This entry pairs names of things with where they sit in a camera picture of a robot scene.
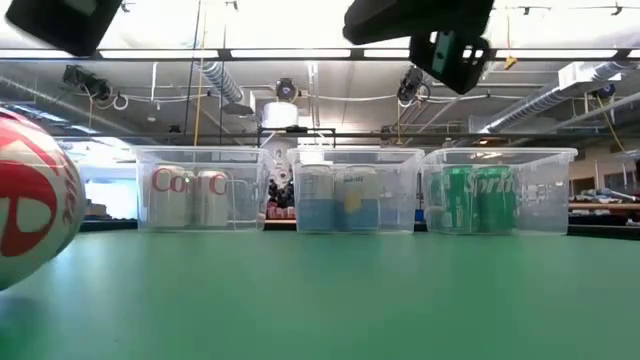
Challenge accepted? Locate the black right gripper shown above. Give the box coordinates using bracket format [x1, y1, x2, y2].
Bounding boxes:
[408, 29, 492, 96]

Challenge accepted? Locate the clear plastic bin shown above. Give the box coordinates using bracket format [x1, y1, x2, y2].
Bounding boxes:
[133, 144, 276, 234]
[287, 145, 426, 236]
[418, 146, 579, 236]

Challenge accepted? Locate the silver Diet Coke can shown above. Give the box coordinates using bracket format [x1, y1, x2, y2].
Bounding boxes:
[194, 168, 231, 229]
[144, 163, 197, 230]
[0, 107, 87, 292]

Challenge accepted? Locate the yellow hanging hook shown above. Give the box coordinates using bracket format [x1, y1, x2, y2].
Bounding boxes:
[503, 17, 519, 71]

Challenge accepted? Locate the round black ceiling device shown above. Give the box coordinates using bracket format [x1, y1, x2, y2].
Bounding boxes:
[274, 77, 300, 104]

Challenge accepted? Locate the white cylindrical tank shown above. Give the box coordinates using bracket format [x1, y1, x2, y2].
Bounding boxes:
[261, 100, 300, 130]

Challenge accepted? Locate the wooden workbench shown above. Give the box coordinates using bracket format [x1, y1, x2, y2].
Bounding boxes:
[567, 199, 640, 226]

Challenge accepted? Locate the green table mat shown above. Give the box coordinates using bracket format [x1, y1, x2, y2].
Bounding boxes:
[0, 227, 640, 360]

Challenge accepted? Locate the black hanging camera rig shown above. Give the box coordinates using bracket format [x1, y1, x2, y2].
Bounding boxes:
[397, 64, 431, 106]

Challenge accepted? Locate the large silver duct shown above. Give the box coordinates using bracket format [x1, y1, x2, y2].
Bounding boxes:
[469, 60, 640, 134]

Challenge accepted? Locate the thin yellow cord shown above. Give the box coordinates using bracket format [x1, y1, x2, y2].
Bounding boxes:
[594, 94, 626, 154]

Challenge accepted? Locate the silver flexible duct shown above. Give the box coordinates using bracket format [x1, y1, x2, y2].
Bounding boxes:
[198, 59, 247, 107]

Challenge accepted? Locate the yellow hanging cord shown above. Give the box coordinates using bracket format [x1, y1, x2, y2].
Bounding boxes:
[192, 14, 207, 147]

